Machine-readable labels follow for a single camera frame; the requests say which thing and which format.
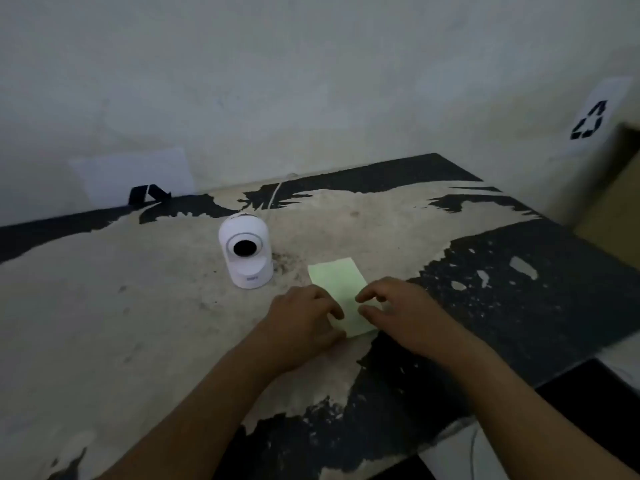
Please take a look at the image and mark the brown cardboard box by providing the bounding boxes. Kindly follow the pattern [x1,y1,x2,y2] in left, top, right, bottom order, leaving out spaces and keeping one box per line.
[572,122,640,271]

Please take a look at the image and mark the person's left forearm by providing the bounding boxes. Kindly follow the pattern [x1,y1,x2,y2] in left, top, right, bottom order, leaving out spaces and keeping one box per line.
[97,340,292,480]

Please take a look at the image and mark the person's left hand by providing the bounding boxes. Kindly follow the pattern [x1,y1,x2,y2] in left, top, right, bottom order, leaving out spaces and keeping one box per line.
[251,285,347,374]

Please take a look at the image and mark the white security camera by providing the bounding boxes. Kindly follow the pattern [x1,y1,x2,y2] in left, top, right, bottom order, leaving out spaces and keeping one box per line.
[218,213,275,290]

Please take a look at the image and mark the person's right hand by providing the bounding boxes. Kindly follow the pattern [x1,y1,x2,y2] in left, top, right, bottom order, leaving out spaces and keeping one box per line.
[355,277,467,368]

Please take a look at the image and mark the white paper with recycling symbol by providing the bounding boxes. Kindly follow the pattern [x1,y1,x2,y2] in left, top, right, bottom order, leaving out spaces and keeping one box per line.
[563,76,634,156]

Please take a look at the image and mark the person's right forearm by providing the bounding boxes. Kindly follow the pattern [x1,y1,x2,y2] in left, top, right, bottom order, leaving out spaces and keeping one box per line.
[439,321,640,480]

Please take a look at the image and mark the light green paper sheet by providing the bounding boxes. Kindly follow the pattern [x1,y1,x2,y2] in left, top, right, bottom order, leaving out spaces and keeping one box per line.
[307,258,379,338]

